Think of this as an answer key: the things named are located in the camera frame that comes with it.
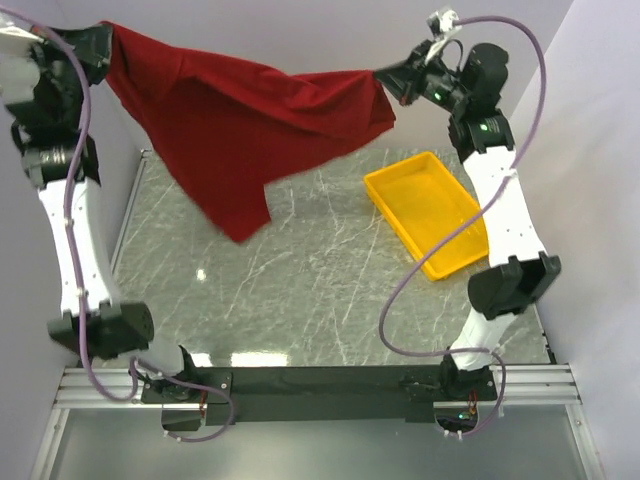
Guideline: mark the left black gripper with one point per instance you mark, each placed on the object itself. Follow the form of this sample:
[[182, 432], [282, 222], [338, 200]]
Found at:
[[94, 41]]

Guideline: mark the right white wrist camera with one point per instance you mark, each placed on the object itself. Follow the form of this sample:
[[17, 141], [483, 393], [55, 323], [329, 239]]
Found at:
[[443, 25]]

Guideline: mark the red t shirt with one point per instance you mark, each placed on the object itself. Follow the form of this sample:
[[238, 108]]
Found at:
[[227, 127]]

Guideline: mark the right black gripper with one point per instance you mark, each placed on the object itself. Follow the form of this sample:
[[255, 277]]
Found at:
[[404, 78]]

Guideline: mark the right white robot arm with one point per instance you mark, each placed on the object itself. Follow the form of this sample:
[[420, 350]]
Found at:
[[520, 270]]

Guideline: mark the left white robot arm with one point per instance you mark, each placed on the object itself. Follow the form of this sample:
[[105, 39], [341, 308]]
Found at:
[[45, 84]]

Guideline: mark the yellow plastic tray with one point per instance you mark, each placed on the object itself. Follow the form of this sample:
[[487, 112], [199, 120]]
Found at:
[[423, 202]]

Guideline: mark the black base crossbar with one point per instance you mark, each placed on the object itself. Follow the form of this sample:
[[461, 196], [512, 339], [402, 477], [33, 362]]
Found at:
[[408, 392]]

